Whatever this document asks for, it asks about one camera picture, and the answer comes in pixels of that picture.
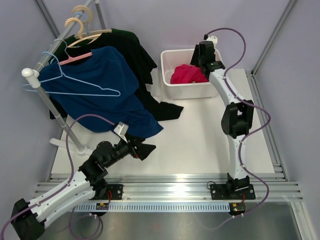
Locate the dark green t shirt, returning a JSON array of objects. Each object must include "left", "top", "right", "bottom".
[{"left": 54, "top": 27, "right": 141, "bottom": 61}]

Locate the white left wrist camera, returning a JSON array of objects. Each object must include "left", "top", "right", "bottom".
[{"left": 113, "top": 122, "right": 129, "bottom": 143}]

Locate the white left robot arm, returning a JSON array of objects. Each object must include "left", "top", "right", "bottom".
[{"left": 10, "top": 135, "right": 156, "bottom": 240}]

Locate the white plastic basket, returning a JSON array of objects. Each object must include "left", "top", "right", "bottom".
[{"left": 160, "top": 48, "right": 218, "bottom": 100}]

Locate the blue t shirt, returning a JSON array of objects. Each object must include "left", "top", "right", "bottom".
[{"left": 38, "top": 46, "right": 163, "bottom": 139}]

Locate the pink plastic hanger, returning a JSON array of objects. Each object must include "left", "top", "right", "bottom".
[{"left": 57, "top": 38, "right": 93, "bottom": 66}]

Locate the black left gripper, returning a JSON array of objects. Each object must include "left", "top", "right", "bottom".
[{"left": 104, "top": 133, "right": 156, "bottom": 169}]

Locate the light blue wire hanger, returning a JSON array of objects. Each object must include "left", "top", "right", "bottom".
[{"left": 21, "top": 51, "right": 121, "bottom": 98}]

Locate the beige wooden hanger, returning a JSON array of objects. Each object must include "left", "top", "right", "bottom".
[
  {"left": 72, "top": 4, "right": 113, "bottom": 41},
  {"left": 64, "top": 17, "right": 101, "bottom": 48}
]

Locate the beige wooden hanger rear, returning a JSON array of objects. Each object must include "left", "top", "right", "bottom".
[{"left": 72, "top": 4, "right": 113, "bottom": 41}]

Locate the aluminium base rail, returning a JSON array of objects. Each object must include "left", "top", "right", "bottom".
[{"left": 32, "top": 173, "right": 303, "bottom": 203}]

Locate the silver clothes rack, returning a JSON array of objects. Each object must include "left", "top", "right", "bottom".
[{"left": 21, "top": 0, "right": 92, "bottom": 156}]

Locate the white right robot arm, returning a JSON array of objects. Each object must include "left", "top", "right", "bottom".
[{"left": 190, "top": 40, "right": 256, "bottom": 200}]

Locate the pink t shirt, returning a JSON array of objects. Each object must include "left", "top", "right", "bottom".
[{"left": 170, "top": 64, "right": 208, "bottom": 85}]

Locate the light blue hanger rear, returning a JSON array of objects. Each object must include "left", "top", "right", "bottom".
[{"left": 73, "top": 11, "right": 90, "bottom": 36}]

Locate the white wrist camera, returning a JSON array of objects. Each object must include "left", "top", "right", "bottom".
[
  {"left": 203, "top": 34, "right": 218, "bottom": 48},
  {"left": 113, "top": 122, "right": 129, "bottom": 143}
]

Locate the white slotted cable duct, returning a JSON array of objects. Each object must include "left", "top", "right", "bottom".
[{"left": 74, "top": 201, "right": 231, "bottom": 213}]

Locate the beige wooden hanger front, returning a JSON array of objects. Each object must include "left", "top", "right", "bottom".
[{"left": 64, "top": 17, "right": 101, "bottom": 48}]

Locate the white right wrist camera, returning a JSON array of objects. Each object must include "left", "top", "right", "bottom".
[{"left": 203, "top": 34, "right": 218, "bottom": 48}]

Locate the black t shirt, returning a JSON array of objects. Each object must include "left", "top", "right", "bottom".
[{"left": 57, "top": 33, "right": 184, "bottom": 122}]

